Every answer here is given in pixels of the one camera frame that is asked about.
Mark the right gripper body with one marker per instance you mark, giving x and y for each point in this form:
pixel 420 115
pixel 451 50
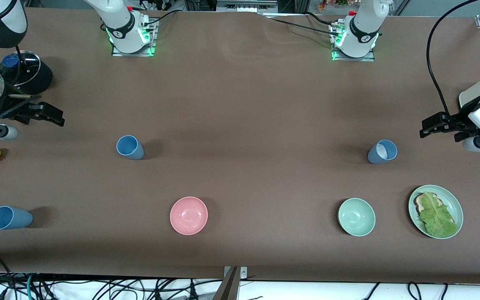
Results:
pixel 13 111

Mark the blue plastic cup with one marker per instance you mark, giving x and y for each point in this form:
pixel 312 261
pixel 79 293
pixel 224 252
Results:
pixel 377 156
pixel 11 218
pixel 131 149

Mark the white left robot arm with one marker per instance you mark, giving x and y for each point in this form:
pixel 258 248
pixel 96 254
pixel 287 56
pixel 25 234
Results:
pixel 363 33

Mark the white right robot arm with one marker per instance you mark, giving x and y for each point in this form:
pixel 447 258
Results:
pixel 123 33

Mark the glass lid with blue knob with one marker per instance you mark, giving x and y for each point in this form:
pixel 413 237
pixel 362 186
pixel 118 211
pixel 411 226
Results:
pixel 27 66

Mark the light green plate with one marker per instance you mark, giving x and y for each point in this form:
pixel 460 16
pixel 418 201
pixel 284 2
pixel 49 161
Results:
pixel 452 204

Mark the toast bread slice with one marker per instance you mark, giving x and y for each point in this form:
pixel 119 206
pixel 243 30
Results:
pixel 419 204

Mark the green lettuce leaf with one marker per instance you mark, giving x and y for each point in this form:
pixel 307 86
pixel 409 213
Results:
pixel 438 218

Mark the light green bowl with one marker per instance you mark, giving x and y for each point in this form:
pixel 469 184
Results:
pixel 356 217

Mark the pink bowl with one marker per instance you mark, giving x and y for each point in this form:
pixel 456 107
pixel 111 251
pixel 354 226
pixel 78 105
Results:
pixel 188 216

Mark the dark metal bar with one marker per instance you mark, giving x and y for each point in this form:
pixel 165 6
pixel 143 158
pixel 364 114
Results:
pixel 227 289

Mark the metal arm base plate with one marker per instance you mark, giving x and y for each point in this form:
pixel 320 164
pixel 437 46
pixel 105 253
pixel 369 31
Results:
pixel 119 53
pixel 348 59

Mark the silver aluminium rail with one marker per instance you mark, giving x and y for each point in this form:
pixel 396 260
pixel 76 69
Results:
pixel 244 6

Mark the grey metal bracket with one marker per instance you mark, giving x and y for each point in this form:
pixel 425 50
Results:
pixel 243 273

